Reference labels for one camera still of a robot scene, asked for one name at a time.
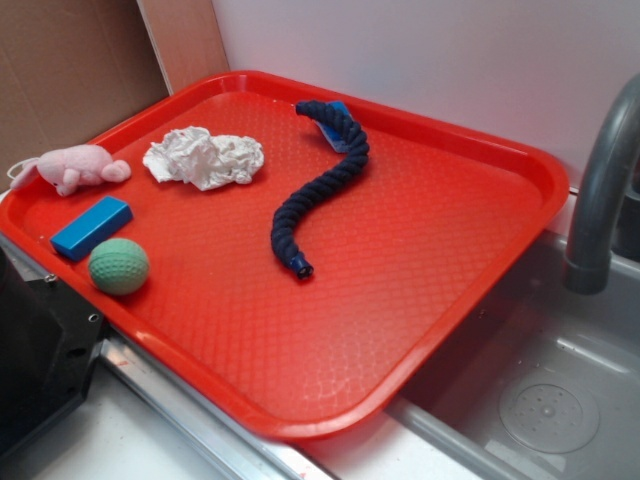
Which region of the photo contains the blue rectangular block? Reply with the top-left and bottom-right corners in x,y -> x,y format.
50,196 -> 133,261

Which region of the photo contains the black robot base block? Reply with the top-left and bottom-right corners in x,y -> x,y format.
1,253 -> 106,459

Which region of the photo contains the red plastic tray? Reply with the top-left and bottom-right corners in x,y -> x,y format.
1,72 -> 569,440

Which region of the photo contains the crumpled white paper towel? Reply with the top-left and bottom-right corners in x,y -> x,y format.
142,126 -> 265,191

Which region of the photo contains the green dimpled ball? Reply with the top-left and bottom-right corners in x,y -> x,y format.
88,238 -> 150,296

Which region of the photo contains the light wooden board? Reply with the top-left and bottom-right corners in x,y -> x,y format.
138,0 -> 229,94

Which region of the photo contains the grey sink basin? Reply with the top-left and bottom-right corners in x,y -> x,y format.
388,234 -> 639,479

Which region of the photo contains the pink plush toy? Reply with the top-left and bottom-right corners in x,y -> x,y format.
9,144 -> 132,197

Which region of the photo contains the grey faucet spout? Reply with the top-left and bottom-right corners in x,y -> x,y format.
563,76 -> 639,295

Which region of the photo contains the dark blue twisted rope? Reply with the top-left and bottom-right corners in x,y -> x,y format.
270,99 -> 371,281

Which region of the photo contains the blue tag under rope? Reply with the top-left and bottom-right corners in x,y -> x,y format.
316,100 -> 351,153

